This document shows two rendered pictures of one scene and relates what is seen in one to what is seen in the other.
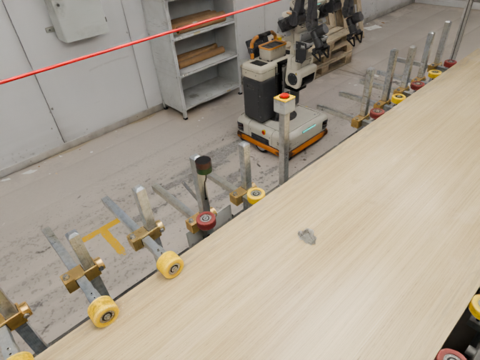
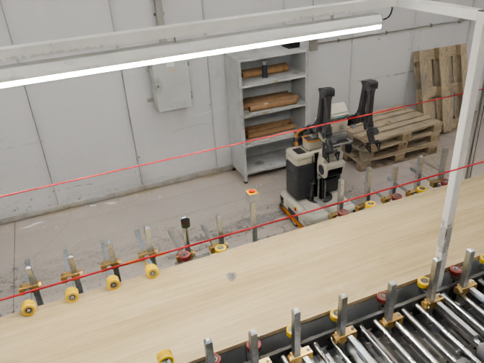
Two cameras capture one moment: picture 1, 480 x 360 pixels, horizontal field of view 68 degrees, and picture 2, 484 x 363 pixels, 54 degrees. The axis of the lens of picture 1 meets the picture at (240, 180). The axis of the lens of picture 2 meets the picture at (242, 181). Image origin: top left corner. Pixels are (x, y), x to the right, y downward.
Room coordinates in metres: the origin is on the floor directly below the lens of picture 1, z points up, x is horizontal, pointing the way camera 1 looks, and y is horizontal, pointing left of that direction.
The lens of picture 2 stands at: (-1.28, -1.11, 2.88)
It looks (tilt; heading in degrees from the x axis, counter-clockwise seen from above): 29 degrees down; 19
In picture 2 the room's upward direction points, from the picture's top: 4 degrees counter-clockwise
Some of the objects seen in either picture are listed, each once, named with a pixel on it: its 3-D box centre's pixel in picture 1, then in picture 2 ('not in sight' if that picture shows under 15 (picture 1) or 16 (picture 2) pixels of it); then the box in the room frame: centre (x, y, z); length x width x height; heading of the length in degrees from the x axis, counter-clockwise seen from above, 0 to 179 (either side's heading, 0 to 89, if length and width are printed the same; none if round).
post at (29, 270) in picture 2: not in sight; (37, 295); (0.48, 0.93, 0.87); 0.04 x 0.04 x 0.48; 40
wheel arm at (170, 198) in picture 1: (180, 206); (177, 245); (1.21, 0.28, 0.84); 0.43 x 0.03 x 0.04; 40
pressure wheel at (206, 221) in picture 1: (207, 226); (185, 260); (1.06, 0.15, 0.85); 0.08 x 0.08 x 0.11
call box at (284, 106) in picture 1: (284, 104); (252, 196); (1.46, -0.23, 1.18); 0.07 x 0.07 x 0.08; 40
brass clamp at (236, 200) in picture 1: (243, 193); (218, 246); (1.27, -0.01, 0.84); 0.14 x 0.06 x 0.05; 130
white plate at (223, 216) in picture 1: (210, 225); (192, 262); (1.17, 0.15, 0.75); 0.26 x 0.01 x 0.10; 130
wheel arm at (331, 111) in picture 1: (346, 116); (328, 210); (1.98, -0.70, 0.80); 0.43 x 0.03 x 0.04; 40
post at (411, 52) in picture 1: (405, 81); (392, 191); (2.26, -1.18, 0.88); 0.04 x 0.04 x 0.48; 40
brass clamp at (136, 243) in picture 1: (146, 233); (148, 253); (0.95, 0.37, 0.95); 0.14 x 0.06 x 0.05; 130
